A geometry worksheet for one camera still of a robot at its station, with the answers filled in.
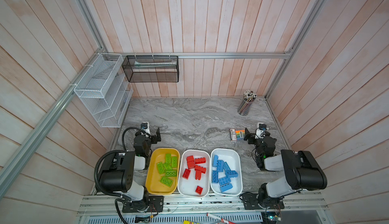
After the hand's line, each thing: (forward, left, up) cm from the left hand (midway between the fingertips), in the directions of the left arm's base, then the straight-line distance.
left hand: (152, 129), depth 92 cm
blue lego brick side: (-25, -46, -5) cm, 53 cm away
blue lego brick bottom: (-26, -37, -4) cm, 46 cm away
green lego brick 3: (-21, -7, -8) cm, 23 cm away
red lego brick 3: (-17, -24, -6) cm, 30 cm away
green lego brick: (-20, -11, -8) cm, 24 cm away
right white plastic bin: (-16, -49, -7) cm, 52 cm away
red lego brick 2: (-24, -22, -7) cm, 34 cm away
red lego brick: (-19, -24, -6) cm, 32 cm away
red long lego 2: (-17, -30, -6) cm, 35 cm away
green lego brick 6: (-28, -11, -7) cm, 31 cm away
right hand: (+1, -64, +1) cm, 64 cm away
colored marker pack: (0, -55, -7) cm, 55 cm away
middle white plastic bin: (-31, -22, -8) cm, 39 cm away
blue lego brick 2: (-19, -38, -5) cm, 43 cm away
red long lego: (-22, -30, -5) cm, 37 cm away
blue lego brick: (-19, -41, -5) cm, 46 cm away
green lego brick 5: (-24, -13, -6) cm, 28 cm away
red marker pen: (-45, -39, -6) cm, 60 cm away
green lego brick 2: (-17, -15, -7) cm, 24 cm away
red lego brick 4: (-26, -28, -5) cm, 39 cm away
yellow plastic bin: (-31, -4, -7) cm, 32 cm away
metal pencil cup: (+19, -62, +9) cm, 66 cm away
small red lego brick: (-33, -29, -6) cm, 44 cm away
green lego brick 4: (-15, -11, -7) cm, 20 cm away
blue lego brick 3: (-28, -42, -6) cm, 51 cm away
